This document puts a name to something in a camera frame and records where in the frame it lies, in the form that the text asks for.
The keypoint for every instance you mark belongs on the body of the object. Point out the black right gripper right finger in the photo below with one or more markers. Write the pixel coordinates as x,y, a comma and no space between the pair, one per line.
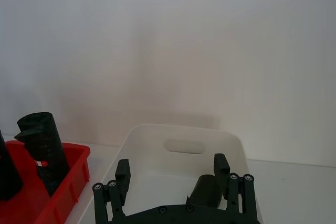
230,182

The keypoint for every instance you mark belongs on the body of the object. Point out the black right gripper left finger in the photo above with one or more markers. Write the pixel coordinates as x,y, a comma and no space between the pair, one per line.
122,182

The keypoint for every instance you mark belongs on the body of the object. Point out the white plastic bin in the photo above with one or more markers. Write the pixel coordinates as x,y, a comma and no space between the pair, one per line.
183,161

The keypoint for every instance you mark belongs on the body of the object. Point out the black bag roll with label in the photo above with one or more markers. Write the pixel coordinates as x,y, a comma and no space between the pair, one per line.
43,153

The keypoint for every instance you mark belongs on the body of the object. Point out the red plastic tray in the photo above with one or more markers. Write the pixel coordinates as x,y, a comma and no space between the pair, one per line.
60,182

